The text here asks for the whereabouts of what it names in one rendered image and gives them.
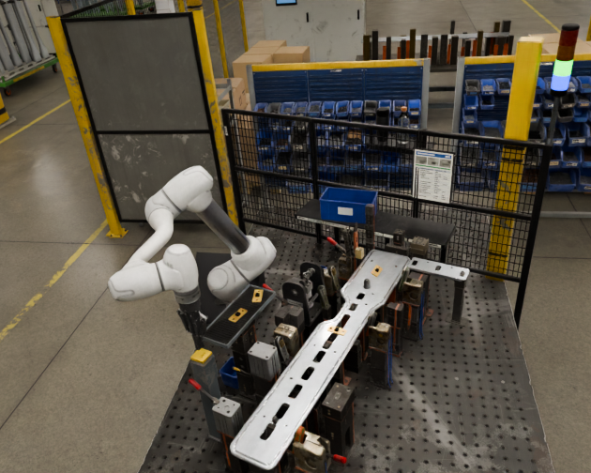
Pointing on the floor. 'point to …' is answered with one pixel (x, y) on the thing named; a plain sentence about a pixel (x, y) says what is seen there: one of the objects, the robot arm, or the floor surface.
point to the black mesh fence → (388, 181)
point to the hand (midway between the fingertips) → (198, 341)
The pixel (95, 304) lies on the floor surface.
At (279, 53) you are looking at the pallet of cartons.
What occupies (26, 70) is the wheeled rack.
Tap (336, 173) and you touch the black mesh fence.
